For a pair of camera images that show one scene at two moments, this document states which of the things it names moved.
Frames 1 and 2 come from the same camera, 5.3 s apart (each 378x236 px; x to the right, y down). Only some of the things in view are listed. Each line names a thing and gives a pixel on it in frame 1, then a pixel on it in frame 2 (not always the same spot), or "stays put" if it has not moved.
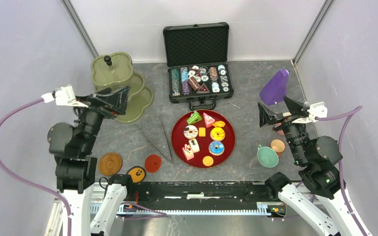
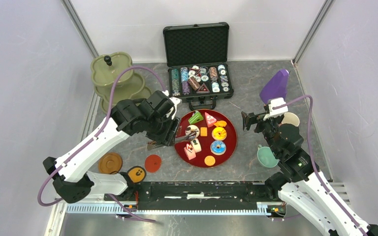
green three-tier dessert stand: (113, 70) stays put
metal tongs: (171, 160) to (183, 137)
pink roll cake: (188, 152) stays put
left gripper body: (104, 109) to (163, 132)
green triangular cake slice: (195, 117) stays put
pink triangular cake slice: (208, 120) stays put
